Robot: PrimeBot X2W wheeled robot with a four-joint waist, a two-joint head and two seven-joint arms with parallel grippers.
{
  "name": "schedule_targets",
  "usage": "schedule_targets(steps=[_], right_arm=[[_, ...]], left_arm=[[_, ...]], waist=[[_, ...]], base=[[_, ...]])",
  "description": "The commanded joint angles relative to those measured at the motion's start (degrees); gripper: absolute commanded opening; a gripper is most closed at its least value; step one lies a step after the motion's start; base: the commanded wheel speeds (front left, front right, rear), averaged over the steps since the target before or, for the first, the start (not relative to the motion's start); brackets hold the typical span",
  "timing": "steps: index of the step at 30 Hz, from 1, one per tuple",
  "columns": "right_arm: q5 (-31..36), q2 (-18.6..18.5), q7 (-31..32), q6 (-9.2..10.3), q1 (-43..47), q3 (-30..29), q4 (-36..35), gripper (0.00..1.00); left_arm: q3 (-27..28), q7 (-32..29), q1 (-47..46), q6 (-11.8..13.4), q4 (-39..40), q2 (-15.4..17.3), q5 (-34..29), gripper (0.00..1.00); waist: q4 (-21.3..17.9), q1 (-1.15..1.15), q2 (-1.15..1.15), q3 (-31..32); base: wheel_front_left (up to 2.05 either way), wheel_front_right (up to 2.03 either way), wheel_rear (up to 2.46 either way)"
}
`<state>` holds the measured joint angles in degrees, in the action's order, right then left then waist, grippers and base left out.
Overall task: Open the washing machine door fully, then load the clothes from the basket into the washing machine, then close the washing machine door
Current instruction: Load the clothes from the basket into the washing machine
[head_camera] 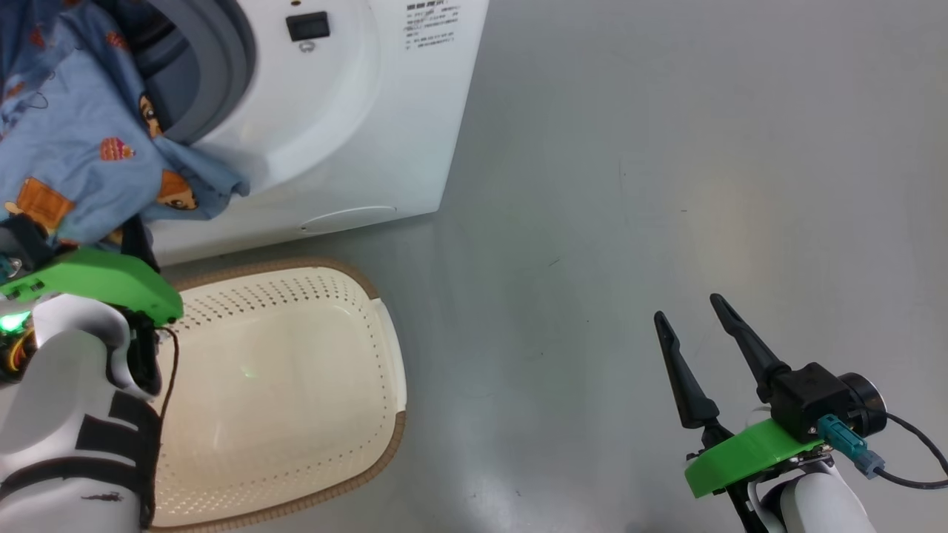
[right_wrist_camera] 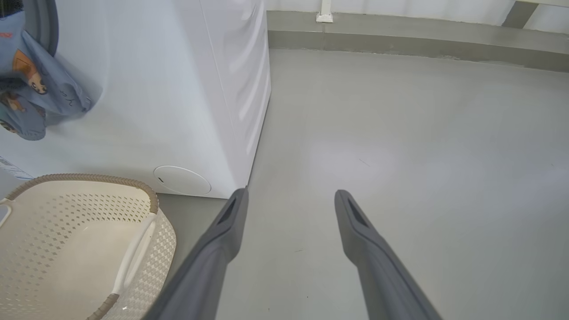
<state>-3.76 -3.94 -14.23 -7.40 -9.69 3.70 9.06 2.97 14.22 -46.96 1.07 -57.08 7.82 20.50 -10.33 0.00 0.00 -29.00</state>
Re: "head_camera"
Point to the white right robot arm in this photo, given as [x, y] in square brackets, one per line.
[822, 507]

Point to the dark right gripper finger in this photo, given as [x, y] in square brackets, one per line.
[748, 348]
[692, 392]

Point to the small printed text label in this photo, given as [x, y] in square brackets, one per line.
[431, 22]

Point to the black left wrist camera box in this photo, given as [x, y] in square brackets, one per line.
[26, 240]

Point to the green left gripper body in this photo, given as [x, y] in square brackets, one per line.
[104, 281]

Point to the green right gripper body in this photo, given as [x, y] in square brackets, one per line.
[740, 455]

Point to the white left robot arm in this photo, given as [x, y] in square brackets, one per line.
[67, 414]

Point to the cream perforated laundry basket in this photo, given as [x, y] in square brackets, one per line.
[296, 400]

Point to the blue cartoon print garment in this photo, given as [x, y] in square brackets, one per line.
[74, 111]

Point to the round white filter cover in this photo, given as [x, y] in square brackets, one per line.
[348, 219]

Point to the black door latch socket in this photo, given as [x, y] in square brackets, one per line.
[308, 26]

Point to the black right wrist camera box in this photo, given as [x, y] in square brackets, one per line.
[807, 400]

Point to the white front-load washing machine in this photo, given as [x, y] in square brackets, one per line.
[355, 133]

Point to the grey rubber door gasket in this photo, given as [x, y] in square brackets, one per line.
[222, 81]

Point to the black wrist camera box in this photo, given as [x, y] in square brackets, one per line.
[26, 240]
[807, 400]

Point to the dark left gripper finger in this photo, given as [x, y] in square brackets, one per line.
[141, 240]

